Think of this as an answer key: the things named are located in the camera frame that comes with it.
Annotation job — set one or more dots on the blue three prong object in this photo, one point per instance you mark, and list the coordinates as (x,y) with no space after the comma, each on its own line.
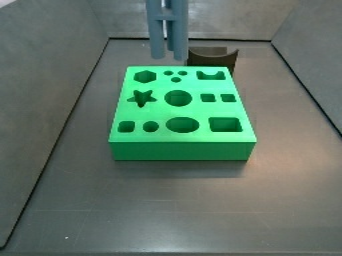
(167,19)

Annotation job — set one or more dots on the dark curved arch block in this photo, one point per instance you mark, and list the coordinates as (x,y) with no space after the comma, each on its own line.
(212,56)

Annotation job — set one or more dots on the green shape sorter block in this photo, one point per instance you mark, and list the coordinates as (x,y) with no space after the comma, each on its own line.
(180,113)

